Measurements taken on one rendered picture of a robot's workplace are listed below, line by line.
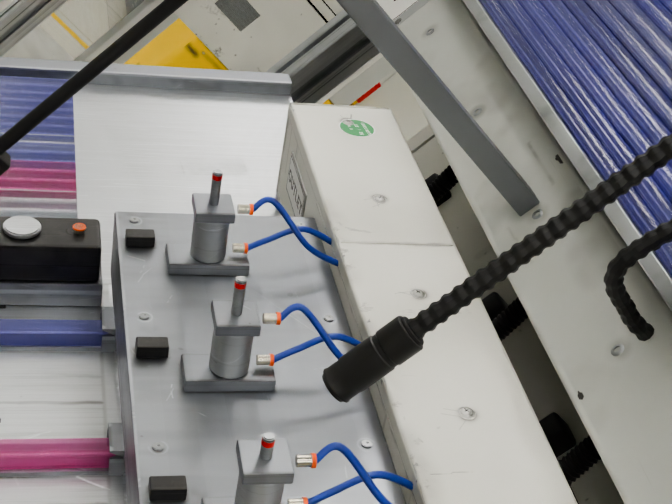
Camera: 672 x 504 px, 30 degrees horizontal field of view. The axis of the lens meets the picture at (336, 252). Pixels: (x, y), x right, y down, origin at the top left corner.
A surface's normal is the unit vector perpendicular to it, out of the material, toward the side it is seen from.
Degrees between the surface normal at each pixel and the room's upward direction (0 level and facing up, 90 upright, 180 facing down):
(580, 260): 90
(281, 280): 44
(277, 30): 90
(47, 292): 90
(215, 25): 90
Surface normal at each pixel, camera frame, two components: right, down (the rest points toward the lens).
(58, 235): 0.15, -0.83
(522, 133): -0.59, -0.59
